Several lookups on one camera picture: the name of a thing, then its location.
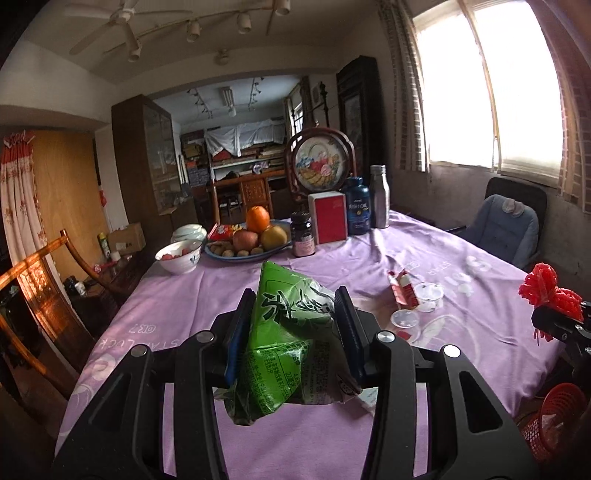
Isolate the blue supplement bottle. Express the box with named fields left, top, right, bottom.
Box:
left=346, top=176, right=372, bottom=236

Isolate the wooden door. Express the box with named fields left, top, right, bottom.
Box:
left=33, top=130, right=110, bottom=261

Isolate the white hanging cloth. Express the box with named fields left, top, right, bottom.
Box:
left=205, top=117, right=288, bottom=157

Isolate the silver metal bottle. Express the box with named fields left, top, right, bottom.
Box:
left=369, top=165, right=391, bottom=229

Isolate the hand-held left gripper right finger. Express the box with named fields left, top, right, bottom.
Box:
left=333, top=286, right=541, bottom=480

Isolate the black chair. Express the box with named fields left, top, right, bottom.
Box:
left=445, top=176, right=549, bottom=272

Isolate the white floral bowl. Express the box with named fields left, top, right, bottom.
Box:
left=154, top=240, right=202, bottom=276

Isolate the wooden glass door cabinet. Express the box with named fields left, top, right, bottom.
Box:
left=111, top=95, right=186, bottom=234

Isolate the green snack packet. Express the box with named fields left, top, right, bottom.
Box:
left=215, top=261, right=364, bottom=426

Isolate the red plastic basket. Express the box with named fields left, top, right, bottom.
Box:
left=519, top=382, right=588, bottom=463

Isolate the window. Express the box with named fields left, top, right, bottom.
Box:
left=413, top=0, right=573, bottom=186

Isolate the red box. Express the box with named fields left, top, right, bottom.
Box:
left=308, top=191, right=347, bottom=245

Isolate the red apple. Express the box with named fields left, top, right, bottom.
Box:
left=232, top=229, right=259, bottom=251

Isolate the ceiling spotlight rail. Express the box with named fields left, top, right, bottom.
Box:
left=127, top=0, right=293, bottom=63

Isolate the blue fruit plate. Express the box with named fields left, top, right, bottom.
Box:
left=204, top=239, right=293, bottom=264

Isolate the white ceiling fan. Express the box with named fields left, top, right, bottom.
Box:
left=64, top=0, right=195, bottom=57

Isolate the round embroidered table screen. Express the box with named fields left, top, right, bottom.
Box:
left=284, top=128, right=356, bottom=205

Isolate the red and white small carton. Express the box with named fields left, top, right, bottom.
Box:
left=388, top=269, right=419, bottom=309

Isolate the pile of small brown fruits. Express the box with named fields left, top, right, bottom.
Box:
left=210, top=244, right=265, bottom=258

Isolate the plaid curtain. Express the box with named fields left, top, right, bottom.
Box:
left=378, top=0, right=428, bottom=172
left=526, top=0, right=591, bottom=210

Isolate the yellow pear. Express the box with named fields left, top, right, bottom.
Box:
left=261, top=224, right=289, bottom=250

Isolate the blue chair cushion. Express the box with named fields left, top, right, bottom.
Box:
left=462, top=194, right=540, bottom=266

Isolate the orange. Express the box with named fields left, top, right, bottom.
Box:
left=246, top=206, right=271, bottom=233

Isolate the carved wooden chair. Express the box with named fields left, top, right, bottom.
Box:
left=211, top=170, right=288, bottom=223

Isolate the cluttered bookshelf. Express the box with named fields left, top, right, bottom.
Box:
left=179, top=129, right=293, bottom=188

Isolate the curved wooden chair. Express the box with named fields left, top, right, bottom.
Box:
left=0, top=230, right=122, bottom=398

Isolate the dark pill bottle pink label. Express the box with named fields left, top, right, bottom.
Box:
left=291, top=211, right=317, bottom=257

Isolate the red snack bag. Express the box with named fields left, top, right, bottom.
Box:
left=208, top=223, right=246, bottom=241

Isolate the low dark side table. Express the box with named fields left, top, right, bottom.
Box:
left=68, top=256, right=155, bottom=326

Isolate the dark wooden cabinet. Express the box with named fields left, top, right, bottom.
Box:
left=335, top=55, right=385, bottom=186

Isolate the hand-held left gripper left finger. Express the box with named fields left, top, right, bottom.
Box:
left=52, top=290, right=257, bottom=480

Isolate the floral curtain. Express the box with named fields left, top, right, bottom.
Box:
left=0, top=130, right=50, bottom=289

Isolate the cardboard box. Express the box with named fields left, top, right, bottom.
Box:
left=107, top=223, right=147, bottom=256

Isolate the red mesh pompom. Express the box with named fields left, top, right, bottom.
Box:
left=518, top=263, right=584, bottom=346

